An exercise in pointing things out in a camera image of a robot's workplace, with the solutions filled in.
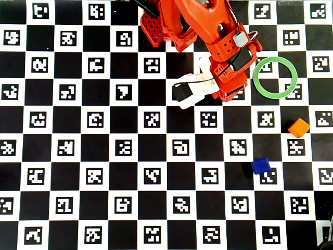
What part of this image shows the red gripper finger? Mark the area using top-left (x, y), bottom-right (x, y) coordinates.
top-left (212, 85), bottom-right (247, 103)

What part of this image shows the thin black camera cable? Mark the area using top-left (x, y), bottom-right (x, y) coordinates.
top-left (173, 64), bottom-right (236, 88)

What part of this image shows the green flat ring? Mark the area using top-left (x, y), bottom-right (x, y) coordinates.
top-left (252, 56), bottom-right (299, 100)

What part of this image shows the orange cube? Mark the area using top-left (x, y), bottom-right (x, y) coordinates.
top-left (288, 118), bottom-right (311, 138)

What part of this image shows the blue cube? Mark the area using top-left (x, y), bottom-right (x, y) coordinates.
top-left (251, 157), bottom-right (272, 175)

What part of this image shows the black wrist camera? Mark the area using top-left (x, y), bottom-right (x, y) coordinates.
top-left (172, 82), bottom-right (194, 102)

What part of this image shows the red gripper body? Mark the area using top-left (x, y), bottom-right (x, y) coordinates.
top-left (209, 46), bottom-right (262, 94)

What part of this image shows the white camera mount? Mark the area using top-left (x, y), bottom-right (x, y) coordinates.
top-left (173, 53), bottom-right (221, 110)

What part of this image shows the small grey square module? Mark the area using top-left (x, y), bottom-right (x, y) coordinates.
top-left (232, 31), bottom-right (247, 48)

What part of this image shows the black white marker checkerboard mat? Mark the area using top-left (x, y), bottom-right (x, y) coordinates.
top-left (0, 0), bottom-right (333, 250)

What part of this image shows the thick black cable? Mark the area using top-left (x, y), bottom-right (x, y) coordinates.
top-left (132, 0), bottom-right (159, 18)

